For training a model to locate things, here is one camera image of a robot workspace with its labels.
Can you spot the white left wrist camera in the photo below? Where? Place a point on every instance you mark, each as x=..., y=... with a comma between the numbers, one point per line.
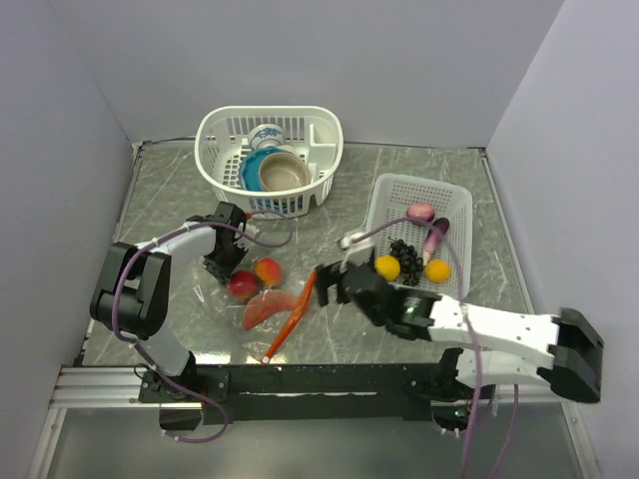
x=247, y=234

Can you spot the small yellow fake fruit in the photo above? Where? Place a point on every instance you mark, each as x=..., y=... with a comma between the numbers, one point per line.
x=437, y=271

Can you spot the fake watermelon slice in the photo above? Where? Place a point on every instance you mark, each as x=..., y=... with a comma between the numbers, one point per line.
x=265, y=304

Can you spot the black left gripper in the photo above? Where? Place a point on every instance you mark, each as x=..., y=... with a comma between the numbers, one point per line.
x=225, y=271

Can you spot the white dish rack basket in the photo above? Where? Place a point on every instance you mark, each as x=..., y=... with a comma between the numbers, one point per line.
x=313, y=134

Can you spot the white perforated plastic basket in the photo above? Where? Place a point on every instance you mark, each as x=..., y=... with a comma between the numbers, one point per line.
x=394, y=193

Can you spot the yellow fake lemon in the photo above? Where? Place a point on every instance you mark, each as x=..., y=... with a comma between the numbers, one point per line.
x=388, y=267

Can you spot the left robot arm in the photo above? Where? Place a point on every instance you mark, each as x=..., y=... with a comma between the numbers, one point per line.
x=131, y=297

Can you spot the purple fake eggplant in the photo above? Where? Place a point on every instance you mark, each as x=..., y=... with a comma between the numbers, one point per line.
x=435, y=235

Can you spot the clear zip top bag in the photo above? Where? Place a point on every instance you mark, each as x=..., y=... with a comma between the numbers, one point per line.
x=224, y=313

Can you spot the beige ceramic bowl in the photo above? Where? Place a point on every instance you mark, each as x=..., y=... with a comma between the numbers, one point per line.
x=284, y=171

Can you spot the red fake apple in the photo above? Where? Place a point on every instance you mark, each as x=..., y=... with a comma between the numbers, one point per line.
x=244, y=285

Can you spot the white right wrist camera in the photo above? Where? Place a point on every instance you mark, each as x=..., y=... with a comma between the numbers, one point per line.
x=357, y=248

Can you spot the dark fake grapes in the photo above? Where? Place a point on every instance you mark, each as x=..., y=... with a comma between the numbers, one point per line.
x=411, y=265

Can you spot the orange fake persimmon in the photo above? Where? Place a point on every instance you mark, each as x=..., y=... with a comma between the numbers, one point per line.
x=269, y=272

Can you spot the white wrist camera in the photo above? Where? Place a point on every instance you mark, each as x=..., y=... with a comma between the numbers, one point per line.
x=357, y=248
x=247, y=234

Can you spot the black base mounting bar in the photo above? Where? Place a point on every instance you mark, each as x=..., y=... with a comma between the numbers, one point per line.
x=240, y=393

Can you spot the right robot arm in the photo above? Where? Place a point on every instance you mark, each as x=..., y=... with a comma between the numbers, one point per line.
x=485, y=346

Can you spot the blue plate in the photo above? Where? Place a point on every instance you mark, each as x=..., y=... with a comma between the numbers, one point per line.
x=249, y=171

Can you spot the purple fake onion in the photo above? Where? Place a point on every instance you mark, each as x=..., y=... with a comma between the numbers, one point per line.
x=420, y=213

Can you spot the blue white porcelain bowl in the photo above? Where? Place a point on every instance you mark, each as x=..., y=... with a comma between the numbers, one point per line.
x=266, y=136

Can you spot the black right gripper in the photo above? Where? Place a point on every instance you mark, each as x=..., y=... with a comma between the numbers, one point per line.
x=326, y=276

